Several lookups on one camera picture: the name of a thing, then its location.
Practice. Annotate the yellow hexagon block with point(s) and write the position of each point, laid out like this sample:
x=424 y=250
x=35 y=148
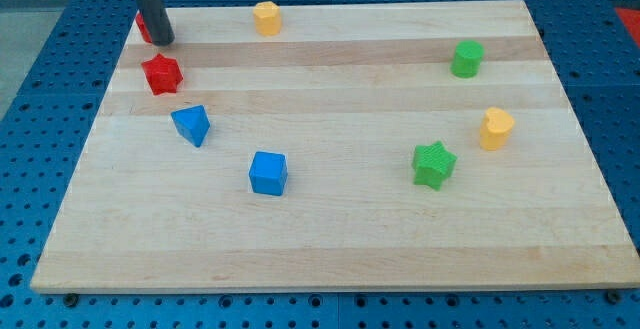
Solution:
x=267 y=18

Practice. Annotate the wooden board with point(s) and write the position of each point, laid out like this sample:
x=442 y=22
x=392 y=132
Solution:
x=345 y=93

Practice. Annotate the blue cube block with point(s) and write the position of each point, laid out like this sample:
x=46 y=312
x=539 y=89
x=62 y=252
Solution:
x=268 y=173

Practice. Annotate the green star block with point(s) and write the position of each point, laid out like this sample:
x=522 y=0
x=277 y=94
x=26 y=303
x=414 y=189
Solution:
x=432 y=164

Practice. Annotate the blue triangle block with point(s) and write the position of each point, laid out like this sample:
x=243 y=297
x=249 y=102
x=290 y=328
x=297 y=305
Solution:
x=192 y=123

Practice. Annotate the red star block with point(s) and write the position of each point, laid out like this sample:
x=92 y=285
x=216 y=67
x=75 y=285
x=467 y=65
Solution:
x=163 y=74

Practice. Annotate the green cylinder block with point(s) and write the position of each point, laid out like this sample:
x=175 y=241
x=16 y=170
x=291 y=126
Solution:
x=468 y=56

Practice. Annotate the red block behind rod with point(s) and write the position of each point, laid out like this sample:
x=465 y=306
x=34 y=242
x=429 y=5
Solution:
x=139 y=21

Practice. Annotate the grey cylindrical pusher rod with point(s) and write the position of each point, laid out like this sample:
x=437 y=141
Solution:
x=156 y=20

